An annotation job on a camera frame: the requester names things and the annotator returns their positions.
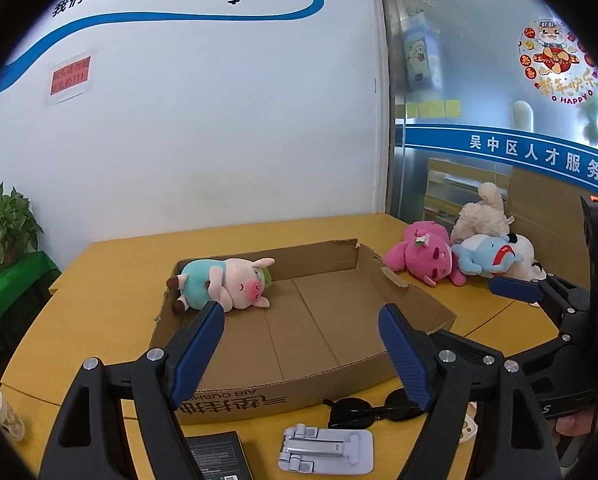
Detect wooden desk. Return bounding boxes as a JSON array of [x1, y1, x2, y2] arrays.
[[0, 212, 594, 480]]

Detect brown cardboard box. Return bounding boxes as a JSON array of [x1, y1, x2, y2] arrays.
[[148, 238, 457, 426]]

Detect blue elephant plush toy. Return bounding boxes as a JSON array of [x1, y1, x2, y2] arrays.
[[451, 235, 524, 278]]

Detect sheep cartoon poster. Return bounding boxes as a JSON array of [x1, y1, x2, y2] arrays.
[[403, 12, 442, 93]]

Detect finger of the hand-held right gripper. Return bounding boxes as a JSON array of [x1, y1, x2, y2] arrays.
[[489, 272, 590, 331], [504, 332, 574, 376]]

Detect person's right hand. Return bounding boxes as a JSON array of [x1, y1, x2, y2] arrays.
[[559, 408, 598, 458]]

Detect blue wall stripe decal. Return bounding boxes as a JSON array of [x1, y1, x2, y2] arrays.
[[0, 0, 325, 96]]

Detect large potted green plant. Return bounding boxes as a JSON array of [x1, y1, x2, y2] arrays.
[[0, 182, 45, 278]]

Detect blue window banner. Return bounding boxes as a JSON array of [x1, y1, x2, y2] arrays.
[[404, 125, 598, 186]]

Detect red paper wall notice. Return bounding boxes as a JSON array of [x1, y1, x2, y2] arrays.
[[46, 51, 91, 107]]

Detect white spotted dog plush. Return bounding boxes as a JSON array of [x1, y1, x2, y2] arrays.
[[501, 232, 548, 306]]

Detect black sunglasses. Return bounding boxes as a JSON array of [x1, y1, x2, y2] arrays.
[[323, 388, 425, 430]]

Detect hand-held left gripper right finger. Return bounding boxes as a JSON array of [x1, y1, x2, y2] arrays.
[[377, 303, 564, 480]]

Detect cream plush toy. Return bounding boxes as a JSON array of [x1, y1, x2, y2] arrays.
[[450, 181, 510, 246]]

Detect red cartoon window sticker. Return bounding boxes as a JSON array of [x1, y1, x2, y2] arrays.
[[519, 17, 598, 106]]

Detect pink pig plush toy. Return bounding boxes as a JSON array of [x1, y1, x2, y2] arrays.
[[167, 257, 276, 316]]

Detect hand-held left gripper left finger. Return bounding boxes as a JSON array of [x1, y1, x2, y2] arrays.
[[39, 301, 226, 480]]

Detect grey folding phone stand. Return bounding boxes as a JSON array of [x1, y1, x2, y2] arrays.
[[278, 424, 375, 475]]

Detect green table cloth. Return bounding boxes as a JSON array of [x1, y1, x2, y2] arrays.
[[0, 251, 61, 346]]

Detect magenta plush toy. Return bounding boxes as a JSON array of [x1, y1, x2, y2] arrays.
[[383, 220, 467, 288]]

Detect black product box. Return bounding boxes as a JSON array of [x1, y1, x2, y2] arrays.
[[185, 430, 255, 480]]

